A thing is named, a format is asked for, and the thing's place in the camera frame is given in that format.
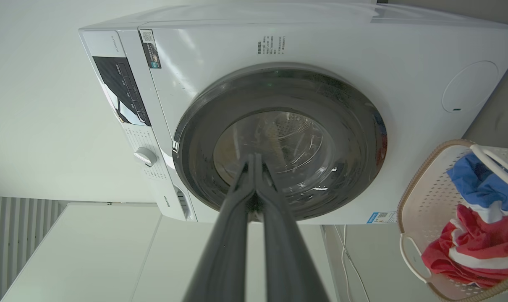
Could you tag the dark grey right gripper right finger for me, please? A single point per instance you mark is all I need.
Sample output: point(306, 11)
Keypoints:
point(287, 260)

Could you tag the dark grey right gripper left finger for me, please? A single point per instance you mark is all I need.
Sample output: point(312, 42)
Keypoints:
point(224, 251)

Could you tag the black round glass washer door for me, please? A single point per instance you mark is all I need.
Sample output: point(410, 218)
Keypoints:
point(354, 126)

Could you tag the white front-load washing machine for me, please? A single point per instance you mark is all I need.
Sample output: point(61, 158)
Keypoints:
point(405, 138)

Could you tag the white detergent drawer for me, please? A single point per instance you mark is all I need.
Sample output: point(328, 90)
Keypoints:
point(166, 201)

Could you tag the blue energy label sticker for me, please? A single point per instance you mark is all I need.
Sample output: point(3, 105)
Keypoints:
point(382, 217)

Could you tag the white round control knob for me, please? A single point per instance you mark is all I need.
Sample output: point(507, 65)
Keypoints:
point(145, 156)

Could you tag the white cabinet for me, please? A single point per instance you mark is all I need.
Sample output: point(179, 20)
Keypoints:
point(90, 260)

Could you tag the white perforated laundry basket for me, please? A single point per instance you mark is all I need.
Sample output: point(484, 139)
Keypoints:
point(426, 197)

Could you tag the black washer display panel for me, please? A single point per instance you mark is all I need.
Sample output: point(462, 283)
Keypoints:
point(119, 88)

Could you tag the red and white garment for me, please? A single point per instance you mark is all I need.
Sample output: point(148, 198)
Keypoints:
point(485, 239)

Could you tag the blue and white garment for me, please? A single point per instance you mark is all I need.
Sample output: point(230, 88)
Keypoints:
point(480, 184)

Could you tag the white slatted panel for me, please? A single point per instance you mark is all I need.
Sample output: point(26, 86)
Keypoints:
point(14, 235)

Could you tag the dark QR code sticker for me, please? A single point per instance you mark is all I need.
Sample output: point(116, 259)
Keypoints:
point(150, 49)

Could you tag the round white filter cover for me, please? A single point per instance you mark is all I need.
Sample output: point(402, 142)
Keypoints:
point(470, 86)

